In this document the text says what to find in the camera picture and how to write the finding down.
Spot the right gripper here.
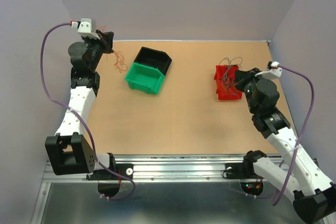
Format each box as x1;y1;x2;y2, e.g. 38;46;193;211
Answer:
233;67;267;114

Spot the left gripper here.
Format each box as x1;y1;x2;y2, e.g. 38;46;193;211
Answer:
81;30;113;71

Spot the grey thin wire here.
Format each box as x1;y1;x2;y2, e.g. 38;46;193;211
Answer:
219;56;244;96

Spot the orange thin wire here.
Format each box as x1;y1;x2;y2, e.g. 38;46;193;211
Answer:
97;26;127;73

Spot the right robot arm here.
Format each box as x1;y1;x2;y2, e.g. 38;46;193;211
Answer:
234;66;335;223

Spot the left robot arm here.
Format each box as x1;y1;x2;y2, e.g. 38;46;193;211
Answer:
45;31;114;175

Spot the red plastic bin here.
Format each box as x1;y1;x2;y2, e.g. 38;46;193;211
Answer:
214;65;242;101

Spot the green plastic bin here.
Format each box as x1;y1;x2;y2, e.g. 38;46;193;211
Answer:
125;63;165;94

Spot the black plastic bin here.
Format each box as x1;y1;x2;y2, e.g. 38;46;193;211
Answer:
134;47;172;76

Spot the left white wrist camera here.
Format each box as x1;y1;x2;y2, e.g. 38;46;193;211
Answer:
77;18;98;39

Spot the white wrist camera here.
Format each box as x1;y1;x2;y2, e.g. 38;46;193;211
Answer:
255;61;282;80
77;18;98;39

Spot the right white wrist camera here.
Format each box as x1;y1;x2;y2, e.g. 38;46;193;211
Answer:
255;61;282;80

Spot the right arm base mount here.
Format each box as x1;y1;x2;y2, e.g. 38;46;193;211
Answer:
222;163;264;196

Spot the aluminium mounting rail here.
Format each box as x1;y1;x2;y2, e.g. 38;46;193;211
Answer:
41;40;323;183

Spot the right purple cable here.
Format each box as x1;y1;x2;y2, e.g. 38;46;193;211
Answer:
230;63;315;206

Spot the purple cable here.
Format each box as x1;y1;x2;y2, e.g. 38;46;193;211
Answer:
230;63;315;206
40;22;136;201

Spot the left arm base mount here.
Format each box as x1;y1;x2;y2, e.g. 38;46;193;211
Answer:
86;163;136;201

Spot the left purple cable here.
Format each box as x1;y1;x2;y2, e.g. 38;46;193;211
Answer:
40;22;136;201

